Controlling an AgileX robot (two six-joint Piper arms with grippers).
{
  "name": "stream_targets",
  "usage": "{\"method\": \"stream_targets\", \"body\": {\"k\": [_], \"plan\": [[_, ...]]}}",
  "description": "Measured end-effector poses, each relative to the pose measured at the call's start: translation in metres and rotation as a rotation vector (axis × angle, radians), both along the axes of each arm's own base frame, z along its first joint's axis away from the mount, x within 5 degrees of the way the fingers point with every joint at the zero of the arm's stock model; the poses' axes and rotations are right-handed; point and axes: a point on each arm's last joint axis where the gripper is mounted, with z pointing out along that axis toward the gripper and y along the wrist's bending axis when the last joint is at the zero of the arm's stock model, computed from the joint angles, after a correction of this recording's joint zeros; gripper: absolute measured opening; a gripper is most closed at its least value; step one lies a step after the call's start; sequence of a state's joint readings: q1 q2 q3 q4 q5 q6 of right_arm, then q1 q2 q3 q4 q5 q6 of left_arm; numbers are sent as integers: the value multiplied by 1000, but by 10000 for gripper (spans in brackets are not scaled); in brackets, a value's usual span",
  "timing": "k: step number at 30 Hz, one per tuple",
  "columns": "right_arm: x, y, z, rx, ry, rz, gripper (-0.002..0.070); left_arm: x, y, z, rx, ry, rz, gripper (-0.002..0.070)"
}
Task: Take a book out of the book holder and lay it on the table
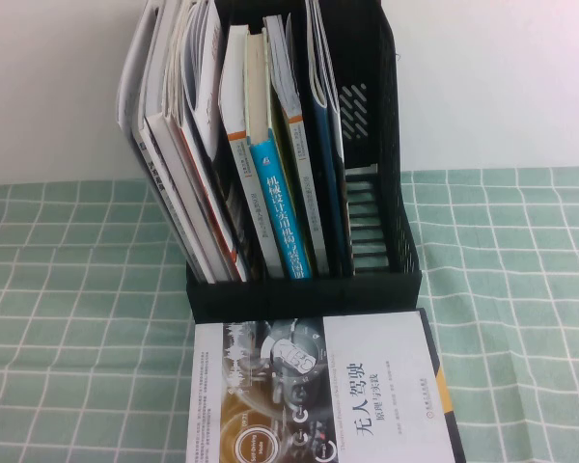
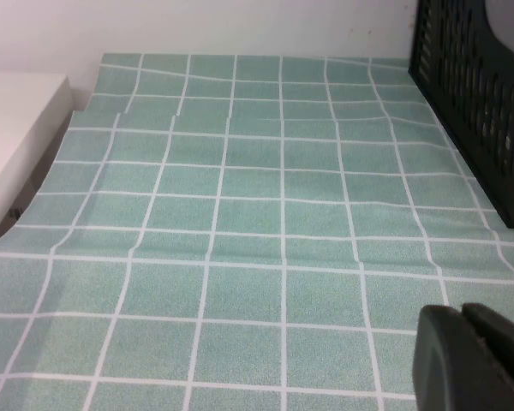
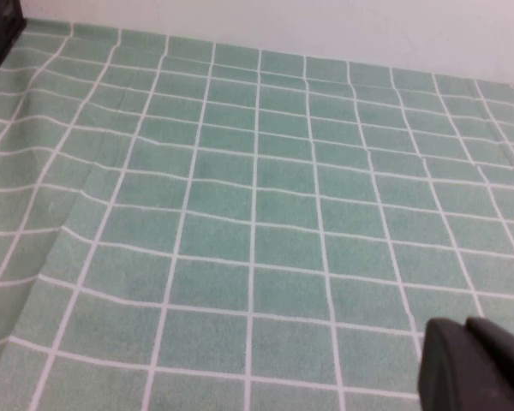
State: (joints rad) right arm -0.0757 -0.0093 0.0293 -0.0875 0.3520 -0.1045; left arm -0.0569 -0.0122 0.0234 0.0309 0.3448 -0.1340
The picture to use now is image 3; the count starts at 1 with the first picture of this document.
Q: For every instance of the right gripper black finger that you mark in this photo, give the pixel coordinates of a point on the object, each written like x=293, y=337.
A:
x=467, y=368

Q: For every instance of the green checked tablecloth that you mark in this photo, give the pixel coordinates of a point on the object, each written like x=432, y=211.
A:
x=240, y=214

